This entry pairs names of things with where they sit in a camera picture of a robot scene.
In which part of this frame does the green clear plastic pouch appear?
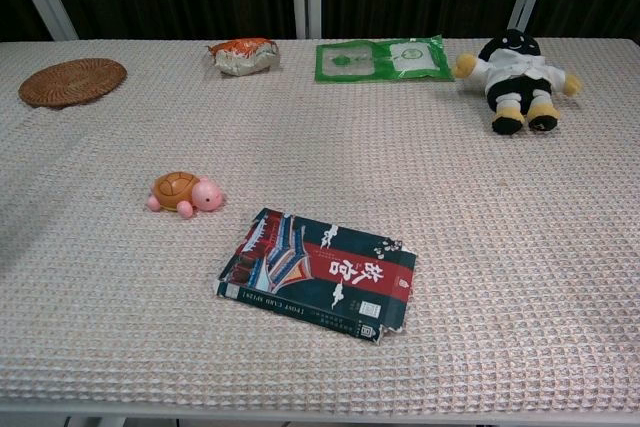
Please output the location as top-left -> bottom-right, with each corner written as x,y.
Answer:
314,34 -> 456,84

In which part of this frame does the round woven rattan coaster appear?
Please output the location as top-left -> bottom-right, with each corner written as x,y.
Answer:
17,57 -> 128,110

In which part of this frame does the beige waffle weave tablecloth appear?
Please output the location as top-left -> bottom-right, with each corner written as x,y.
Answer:
0,37 -> 640,416

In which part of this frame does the dark blue snack packet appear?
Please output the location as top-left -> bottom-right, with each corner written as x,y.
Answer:
214,206 -> 418,347

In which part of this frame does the black plush doll white shirt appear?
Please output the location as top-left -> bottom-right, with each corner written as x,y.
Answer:
452,28 -> 584,137

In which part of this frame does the small orange pink toy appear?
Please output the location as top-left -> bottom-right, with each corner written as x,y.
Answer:
146,171 -> 225,221

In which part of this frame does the orange silver snack bag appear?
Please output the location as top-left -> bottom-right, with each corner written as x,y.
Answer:
206,37 -> 280,78

